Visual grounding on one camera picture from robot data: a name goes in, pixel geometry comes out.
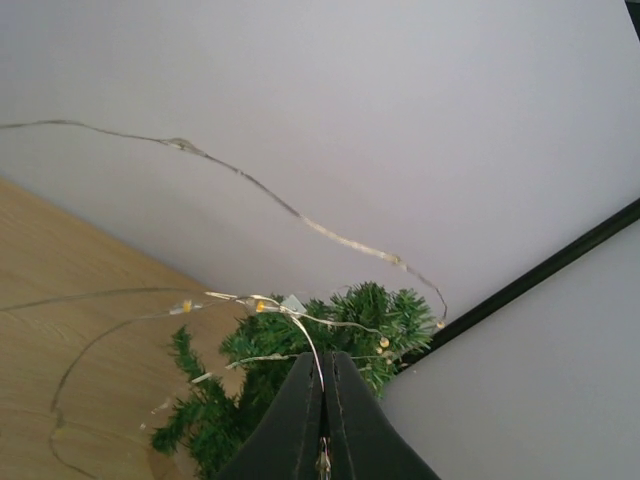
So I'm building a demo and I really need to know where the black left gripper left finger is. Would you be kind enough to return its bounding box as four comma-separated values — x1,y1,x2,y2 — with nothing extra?
217,353,323,480

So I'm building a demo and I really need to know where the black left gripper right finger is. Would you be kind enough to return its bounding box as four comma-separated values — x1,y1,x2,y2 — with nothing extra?
323,352,438,480

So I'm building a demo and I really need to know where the small green christmas tree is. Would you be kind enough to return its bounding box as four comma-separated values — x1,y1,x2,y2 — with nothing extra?
150,282,434,479

